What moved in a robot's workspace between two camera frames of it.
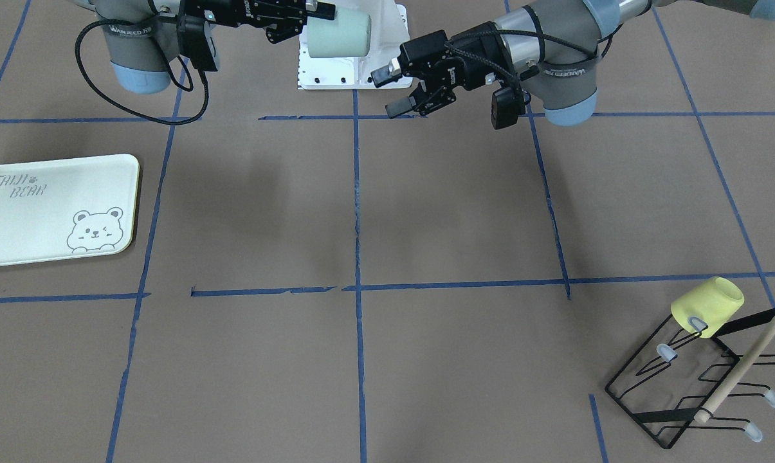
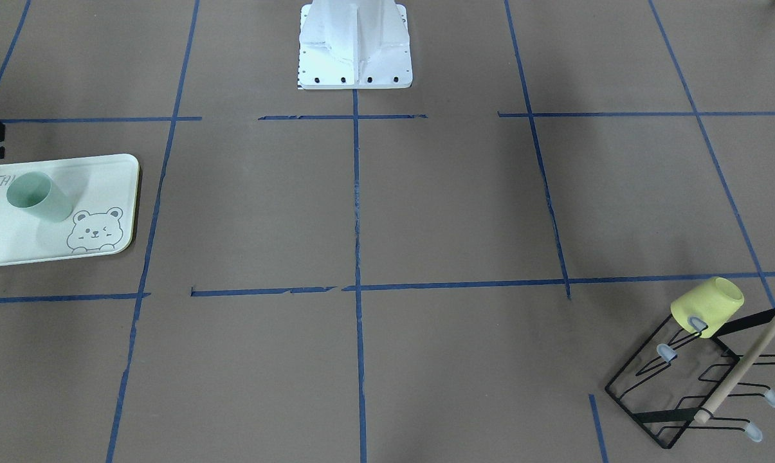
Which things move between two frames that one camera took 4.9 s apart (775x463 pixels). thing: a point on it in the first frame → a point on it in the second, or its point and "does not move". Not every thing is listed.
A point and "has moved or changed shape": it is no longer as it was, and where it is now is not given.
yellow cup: x=713 y=300 does not move
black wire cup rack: x=676 y=380 does not move
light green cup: x=348 y=35 has moved or changed shape
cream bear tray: x=56 y=210 does not move
